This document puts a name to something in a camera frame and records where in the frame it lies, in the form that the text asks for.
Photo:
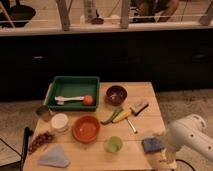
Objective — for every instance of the light blue cloth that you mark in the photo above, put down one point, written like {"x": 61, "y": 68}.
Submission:
{"x": 54, "y": 157}

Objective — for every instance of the dark red object on ledge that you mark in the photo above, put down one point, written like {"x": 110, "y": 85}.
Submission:
{"x": 97, "y": 20}

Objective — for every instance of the red orange bowl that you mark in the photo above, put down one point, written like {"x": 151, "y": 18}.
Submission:
{"x": 86, "y": 129}

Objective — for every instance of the blue sponge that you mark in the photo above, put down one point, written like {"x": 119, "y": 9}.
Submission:
{"x": 152, "y": 145}

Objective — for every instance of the small metal cup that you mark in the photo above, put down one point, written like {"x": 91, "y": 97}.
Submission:
{"x": 44, "y": 113}

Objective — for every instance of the metal utensil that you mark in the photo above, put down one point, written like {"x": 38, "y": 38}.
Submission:
{"x": 132, "y": 126}

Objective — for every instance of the white round container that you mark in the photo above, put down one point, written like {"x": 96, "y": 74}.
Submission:
{"x": 59, "y": 122}

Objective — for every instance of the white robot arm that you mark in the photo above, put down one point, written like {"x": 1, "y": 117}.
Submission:
{"x": 188, "y": 131}

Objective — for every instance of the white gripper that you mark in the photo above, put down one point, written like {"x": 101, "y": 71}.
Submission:
{"x": 168, "y": 157}

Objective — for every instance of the yellow corn cob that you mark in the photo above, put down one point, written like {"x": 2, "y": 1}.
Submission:
{"x": 121, "y": 116}

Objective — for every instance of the red grape bunch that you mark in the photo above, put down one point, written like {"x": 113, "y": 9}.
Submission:
{"x": 40, "y": 140}

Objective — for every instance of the dark purple bowl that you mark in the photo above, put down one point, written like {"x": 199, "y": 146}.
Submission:
{"x": 116, "y": 95}

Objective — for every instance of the seated person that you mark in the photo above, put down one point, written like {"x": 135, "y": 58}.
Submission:
{"x": 148, "y": 8}

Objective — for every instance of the orange ball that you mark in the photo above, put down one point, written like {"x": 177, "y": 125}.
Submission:
{"x": 88, "y": 100}

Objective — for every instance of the wooden scrub brush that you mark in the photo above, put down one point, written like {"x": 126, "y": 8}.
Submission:
{"x": 138, "y": 106}

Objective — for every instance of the black round stool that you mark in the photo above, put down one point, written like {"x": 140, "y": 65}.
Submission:
{"x": 19, "y": 14}

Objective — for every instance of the green plastic tray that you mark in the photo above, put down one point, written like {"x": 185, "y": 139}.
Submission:
{"x": 72, "y": 86}

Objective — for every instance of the black chair frame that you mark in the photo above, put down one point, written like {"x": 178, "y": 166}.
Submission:
{"x": 26, "y": 135}

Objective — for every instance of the green plastic cup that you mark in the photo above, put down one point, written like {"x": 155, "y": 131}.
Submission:
{"x": 113, "y": 144}

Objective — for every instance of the white toy bone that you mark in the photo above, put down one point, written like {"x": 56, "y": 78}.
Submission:
{"x": 61, "y": 100}

